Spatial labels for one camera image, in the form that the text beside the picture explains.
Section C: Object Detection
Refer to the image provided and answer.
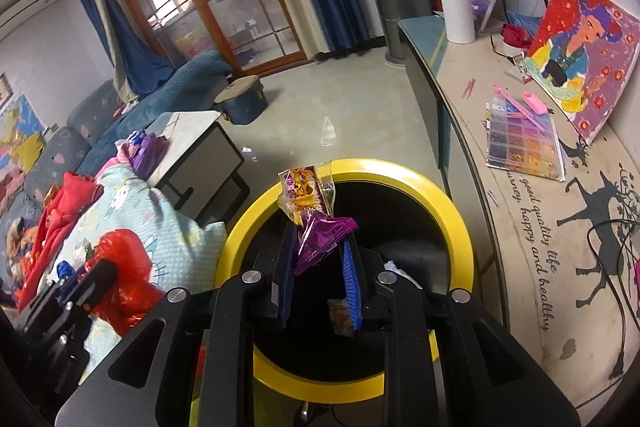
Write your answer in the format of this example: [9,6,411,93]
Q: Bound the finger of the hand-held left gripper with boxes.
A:
[56,263,86,295]
[75,258,121,310]

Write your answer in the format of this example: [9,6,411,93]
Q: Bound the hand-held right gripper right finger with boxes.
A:
[340,238,582,427]

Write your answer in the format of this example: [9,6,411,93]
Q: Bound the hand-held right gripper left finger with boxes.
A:
[54,223,300,427]

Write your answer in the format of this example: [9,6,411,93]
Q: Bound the red plastic bag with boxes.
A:
[82,229,168,338]

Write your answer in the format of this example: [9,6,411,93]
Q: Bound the purple foil wrapper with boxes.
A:
[292,212,360,278]

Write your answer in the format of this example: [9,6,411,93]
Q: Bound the yellow clear snack wrapper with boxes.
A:
[277,164,335,225]

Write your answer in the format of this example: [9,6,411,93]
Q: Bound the yellow rimmed black trash bin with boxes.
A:
[215,158,473,403]

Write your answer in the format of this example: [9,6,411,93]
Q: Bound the orange snack wrapper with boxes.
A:
[327,299,361,338]

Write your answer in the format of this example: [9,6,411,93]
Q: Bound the white crumpled paper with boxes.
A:
[382,259,416,284]

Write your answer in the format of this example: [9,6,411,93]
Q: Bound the red garment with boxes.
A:
[17,172,103,313]

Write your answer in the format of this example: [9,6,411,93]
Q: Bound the cat print blanket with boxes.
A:
[30,164,228,373]

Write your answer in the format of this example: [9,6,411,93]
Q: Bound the white top coffee table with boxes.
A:
[145,109,251,228]

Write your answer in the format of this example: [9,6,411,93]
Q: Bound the grey blue sofa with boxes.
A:
[0,79,126,308]

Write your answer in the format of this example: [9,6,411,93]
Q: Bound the deer print table mat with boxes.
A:
[440,27,640,408]

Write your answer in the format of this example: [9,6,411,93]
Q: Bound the bead organizer box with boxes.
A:
[485,102,568,182]

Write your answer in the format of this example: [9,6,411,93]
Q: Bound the pink plastic case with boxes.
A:
[522,91,549,114]

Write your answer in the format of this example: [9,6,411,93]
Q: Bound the white power strip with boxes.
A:
[507,56,532,84]

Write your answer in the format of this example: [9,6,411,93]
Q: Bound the red cloth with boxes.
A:
[502,23,536,48]

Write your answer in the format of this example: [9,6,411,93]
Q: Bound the colourful portrait painting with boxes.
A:
[522,0,640,145]

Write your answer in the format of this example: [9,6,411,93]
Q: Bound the wall poster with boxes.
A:
[0,94,48,168]

